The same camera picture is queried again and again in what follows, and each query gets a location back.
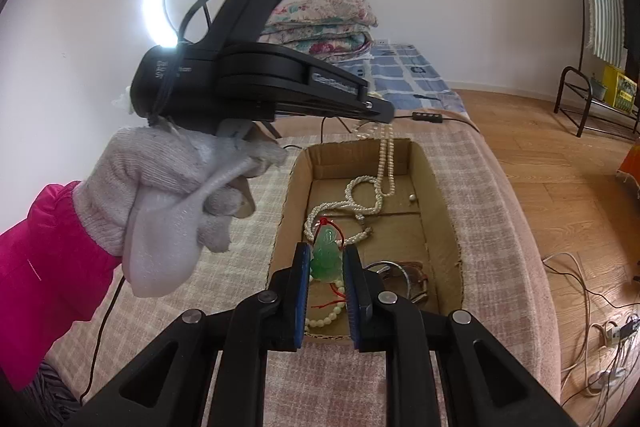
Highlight green jade pendant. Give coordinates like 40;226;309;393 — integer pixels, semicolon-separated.
310;216;347;310

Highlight floral folded quilt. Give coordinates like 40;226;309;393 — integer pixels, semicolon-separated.
260;0;379;60

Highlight orange cloth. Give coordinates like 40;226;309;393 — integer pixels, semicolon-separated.
617;146;640;198

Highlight white floor cables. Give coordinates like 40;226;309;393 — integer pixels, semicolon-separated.
542;252;640;408

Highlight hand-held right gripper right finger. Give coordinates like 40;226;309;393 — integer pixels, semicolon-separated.
342;243;576;427

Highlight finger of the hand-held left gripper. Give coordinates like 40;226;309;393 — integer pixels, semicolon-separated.
272;92;396;126

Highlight black ring light cable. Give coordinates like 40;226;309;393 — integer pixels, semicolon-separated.
282;109;476;152

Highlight zebra striped cloth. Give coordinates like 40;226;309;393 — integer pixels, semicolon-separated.
0;359;81;427

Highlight black metal shoe rack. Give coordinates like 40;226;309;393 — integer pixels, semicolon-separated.
553;66;640;140

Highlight dark green garment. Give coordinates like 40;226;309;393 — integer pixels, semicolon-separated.
621;0;640;70

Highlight white pearl necklace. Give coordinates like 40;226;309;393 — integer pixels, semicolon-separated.
302;119;396;258

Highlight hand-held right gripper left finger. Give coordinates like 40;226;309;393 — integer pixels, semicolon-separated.
65;242;312;427

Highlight white power strip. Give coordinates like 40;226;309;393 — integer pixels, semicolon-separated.
585;369;627;396

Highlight blue checked bed sheet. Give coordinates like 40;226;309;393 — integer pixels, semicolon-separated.
340;42;458;110

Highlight yellow box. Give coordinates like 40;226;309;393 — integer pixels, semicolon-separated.
602;66;639;112

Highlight person's left hand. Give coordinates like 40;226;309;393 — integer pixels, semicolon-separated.
75;117;288;299

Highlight cardboard box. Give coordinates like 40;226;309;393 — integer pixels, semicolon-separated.
267;138;467;341

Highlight person's left forearm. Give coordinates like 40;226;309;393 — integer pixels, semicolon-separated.
0;179;122;393

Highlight brown strap wristwatch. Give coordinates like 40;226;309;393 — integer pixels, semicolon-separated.
362;260;431;305

